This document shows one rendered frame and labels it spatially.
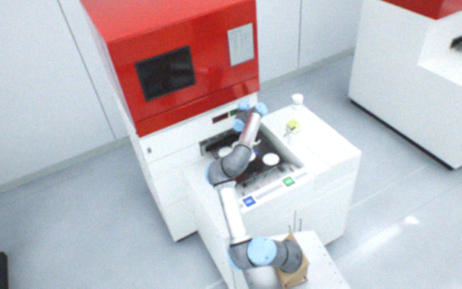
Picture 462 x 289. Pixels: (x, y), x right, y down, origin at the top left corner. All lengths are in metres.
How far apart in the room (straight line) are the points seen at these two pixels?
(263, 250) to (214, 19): 1.14
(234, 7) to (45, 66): 2.00
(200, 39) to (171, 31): 0.17
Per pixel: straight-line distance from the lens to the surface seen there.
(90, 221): 3.41
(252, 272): 1.88
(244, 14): 1.96
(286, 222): 2.24
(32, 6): 3.25
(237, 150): 1.67
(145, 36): 1.76
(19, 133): 3.74
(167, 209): 2.60
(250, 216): 1.96
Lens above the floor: 2.50
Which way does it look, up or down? 41 degrees down
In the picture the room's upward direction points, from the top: 8 degrees counter-clockwise
